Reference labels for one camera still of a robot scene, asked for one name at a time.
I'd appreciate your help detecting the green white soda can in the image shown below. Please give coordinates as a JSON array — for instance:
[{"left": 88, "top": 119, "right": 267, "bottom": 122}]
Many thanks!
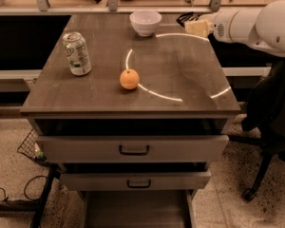
[{"left": 63, "top": 31, "right": 91, "bottom": 76}]

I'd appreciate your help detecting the black metal stand leg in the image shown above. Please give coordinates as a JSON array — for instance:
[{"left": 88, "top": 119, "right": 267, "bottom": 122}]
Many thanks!
[{"left": 0, "top": 165, "right": 59, "bottom": 228}]

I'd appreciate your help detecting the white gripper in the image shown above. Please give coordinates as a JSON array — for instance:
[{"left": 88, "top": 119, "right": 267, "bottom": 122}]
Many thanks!
[{"left": 184, "top": 9, "right": 243, "bottom": 43}]

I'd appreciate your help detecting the black office chair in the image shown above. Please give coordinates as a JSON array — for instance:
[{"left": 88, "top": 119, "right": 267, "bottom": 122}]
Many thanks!
[{"left": 229, "top": 60, "right": 285, "bottom": 201}]

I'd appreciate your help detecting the orange fruit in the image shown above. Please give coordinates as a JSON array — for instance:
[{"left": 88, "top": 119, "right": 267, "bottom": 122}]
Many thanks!
[{"left": 120, "top": 69, "right": 140, "bottom": 90}]

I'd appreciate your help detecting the top grey drawer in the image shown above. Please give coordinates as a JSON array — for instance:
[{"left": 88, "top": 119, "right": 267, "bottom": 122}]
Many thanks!
[{"left": 36, "top": 135, "right": 229, "bottom": 163}]

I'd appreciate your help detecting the grey drawer cabinet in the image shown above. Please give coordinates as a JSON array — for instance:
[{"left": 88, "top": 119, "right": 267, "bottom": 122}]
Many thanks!
[{"left": 22, "top": 13, "right": 239, "bottom": 228}]

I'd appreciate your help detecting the black floor cable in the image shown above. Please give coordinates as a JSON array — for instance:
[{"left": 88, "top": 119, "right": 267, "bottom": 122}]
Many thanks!
[{"left": 0, "top": 174, "right": 49, "bottom": 202}]

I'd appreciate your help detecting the middle grey drawer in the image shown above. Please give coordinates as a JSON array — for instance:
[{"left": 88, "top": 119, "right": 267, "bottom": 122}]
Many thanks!
[{"left": 61, "top": 172, "right": 211, "bottom": 191}]

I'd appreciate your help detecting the grey drawer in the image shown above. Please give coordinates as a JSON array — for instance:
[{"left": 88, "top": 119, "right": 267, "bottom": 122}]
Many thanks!
[
  {"left": 80, "top": 190, "right": 196, "bottom": 228},
  {"left": 36, "top": 135, "right": 229, "bottom": 163},
  {"left": 61, "top": 172, "right": 211, "bottom": 191}
]

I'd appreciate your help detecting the black wire basket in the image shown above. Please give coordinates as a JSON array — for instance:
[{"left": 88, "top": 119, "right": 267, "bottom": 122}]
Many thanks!
[{"left": 17, "top": 129, "right": 49, "bottom": 166}]

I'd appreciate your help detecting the bottom grey drawer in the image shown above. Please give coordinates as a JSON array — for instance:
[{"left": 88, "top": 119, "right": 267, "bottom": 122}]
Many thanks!
[{"left": 80, "top": 190, "right": 196, "bottom": 228}]

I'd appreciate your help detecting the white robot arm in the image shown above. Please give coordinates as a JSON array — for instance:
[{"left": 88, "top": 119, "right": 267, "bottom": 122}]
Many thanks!
[{"left": 184, "top": 0, "right": 285, "bottom": 57}]

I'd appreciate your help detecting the white ceramic bowl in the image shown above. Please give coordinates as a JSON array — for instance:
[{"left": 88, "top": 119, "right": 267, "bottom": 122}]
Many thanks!
[{"left": 129, "top": 10, "right": 162, "bottom": 37}]

